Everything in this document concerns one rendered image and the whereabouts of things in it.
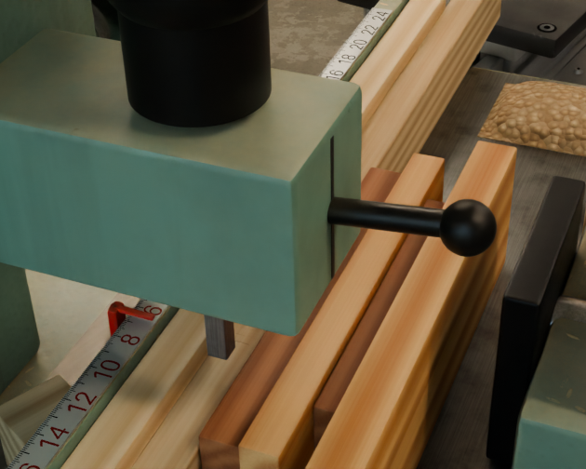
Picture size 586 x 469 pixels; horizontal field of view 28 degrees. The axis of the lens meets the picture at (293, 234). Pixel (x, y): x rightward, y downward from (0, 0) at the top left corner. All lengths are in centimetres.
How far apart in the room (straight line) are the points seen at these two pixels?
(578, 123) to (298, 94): 32
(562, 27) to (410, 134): 39
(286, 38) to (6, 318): 217
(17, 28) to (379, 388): 20
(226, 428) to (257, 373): 3
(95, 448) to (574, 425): 18
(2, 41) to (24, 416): 24
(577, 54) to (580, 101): 47
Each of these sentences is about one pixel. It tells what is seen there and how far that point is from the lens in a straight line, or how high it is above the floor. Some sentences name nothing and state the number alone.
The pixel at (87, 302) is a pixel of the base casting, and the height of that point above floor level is 80.
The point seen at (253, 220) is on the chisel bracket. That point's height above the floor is 105.
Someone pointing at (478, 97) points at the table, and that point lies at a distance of 76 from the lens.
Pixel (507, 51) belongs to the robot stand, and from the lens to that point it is 108.
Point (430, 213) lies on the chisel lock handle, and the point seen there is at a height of 104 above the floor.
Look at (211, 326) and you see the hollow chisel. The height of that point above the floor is 97.
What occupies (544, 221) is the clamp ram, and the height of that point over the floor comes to 100.
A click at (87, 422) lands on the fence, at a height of 95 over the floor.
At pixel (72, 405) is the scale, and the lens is 47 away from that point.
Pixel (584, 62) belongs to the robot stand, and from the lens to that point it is 119.
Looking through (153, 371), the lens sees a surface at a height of 95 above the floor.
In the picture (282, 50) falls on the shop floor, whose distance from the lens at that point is 276.
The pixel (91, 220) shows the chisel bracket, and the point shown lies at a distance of 43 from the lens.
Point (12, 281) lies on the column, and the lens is 68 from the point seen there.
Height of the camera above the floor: 128
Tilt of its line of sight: 37 degrees down
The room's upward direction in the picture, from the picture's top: 2 degrees counter-clockwise
